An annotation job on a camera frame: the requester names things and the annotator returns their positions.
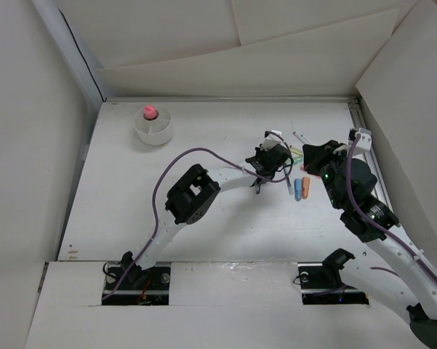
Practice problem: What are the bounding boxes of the pink capped glue bottle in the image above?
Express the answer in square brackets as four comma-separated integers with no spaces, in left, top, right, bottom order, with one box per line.
[143,105,159,121]

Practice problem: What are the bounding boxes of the green highlighter marker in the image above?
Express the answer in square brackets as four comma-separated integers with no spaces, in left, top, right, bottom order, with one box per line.
[292,156,304,164]

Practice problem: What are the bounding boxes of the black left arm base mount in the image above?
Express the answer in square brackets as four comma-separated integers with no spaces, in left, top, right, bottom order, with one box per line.
[101,252,171,306]

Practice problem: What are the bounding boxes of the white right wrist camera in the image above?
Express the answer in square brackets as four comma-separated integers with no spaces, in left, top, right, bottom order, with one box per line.
[333,128,372,156]

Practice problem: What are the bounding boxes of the aluminium rail right edge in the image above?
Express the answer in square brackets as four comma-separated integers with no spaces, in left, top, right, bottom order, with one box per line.
[347,97,393,224]

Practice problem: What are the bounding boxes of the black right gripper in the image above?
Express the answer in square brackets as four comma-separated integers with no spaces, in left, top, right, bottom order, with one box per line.
[302,140,353,209]

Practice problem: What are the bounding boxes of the white purple felt pen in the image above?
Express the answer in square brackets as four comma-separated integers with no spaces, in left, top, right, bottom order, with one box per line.
[293,132,311,145]

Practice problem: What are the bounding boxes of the blue highlighter marker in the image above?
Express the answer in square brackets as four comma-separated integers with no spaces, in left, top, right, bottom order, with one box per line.
[294,178,302,201]

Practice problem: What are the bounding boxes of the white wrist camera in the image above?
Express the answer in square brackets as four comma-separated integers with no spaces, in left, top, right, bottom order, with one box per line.
[260,130,284,151]
[333,128,372,156]

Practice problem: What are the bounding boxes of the orange highlighter marker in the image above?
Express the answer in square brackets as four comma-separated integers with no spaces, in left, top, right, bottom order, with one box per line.
[302,177,310,199]

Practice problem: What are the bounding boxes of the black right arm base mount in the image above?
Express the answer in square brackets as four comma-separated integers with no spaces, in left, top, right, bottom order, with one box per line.
[293,249,369,305]

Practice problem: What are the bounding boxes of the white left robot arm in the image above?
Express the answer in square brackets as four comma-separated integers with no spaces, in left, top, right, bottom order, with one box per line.
[119,143,292,289]

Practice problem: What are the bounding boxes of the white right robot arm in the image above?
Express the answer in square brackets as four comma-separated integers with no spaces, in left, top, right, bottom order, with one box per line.
[302,140,437,348]

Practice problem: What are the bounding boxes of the pink highlighter marker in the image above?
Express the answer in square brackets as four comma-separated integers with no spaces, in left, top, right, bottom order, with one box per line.
[300,166,320,179]

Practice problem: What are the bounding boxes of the white round divided container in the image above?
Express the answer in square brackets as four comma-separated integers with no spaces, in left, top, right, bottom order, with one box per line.
[133,104,174,146]

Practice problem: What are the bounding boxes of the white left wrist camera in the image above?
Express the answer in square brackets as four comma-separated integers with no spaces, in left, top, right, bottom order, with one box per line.
[260,130,284,151]

